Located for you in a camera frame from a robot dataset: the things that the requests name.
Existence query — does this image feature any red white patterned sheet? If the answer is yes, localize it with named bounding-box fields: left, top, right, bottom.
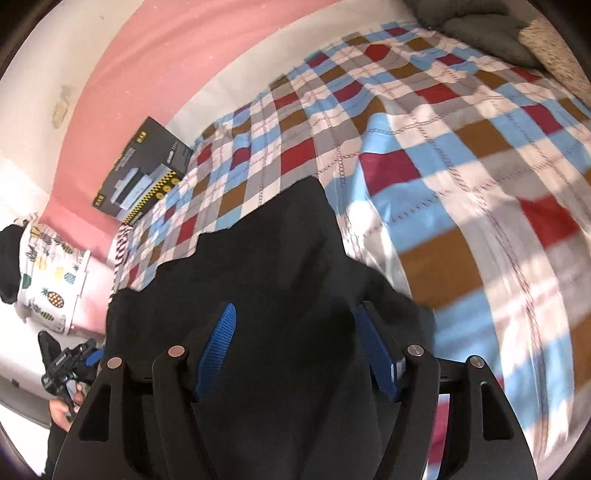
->
left=110, top=224, right=136, bottom=296

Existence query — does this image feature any black padded jacket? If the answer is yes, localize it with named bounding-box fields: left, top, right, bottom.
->
left=46, top=175, right=437, bottom=480

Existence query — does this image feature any person's left hand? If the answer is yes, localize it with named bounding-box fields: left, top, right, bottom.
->
left=48, top=382, right=87, bottom=433

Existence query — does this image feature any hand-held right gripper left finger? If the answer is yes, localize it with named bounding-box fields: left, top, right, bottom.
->
left=69, top=302, right=238, bottom=480

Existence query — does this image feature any checkered bed sheet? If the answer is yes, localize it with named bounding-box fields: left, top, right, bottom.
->
left=111, top=18, right=591, bottom=476

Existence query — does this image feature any grey quilted cushion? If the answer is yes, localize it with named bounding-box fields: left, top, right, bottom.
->
left=404, top=0, right=541, bottom=70

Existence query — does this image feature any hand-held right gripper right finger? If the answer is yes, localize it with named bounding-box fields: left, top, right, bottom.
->
left=353, top=300, right=539, bottom=480

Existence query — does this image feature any black appliance carton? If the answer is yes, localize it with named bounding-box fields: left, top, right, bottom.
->
left=91, top=116, right=195, bottom=227

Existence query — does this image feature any black cloth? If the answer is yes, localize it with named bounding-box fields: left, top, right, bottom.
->
left=0, top=225, right=29, bottom=305

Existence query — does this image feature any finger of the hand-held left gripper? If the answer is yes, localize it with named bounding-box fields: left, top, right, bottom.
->
left=74, top=338, right=106, bottom=374

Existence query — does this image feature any beige floral pillow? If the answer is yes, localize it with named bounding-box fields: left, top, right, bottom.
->
left=517, top=18, right=591, bottom=97

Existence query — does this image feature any pineapple print cloth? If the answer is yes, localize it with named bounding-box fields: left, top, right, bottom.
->
left=14, top=212, right=90, bottom=335

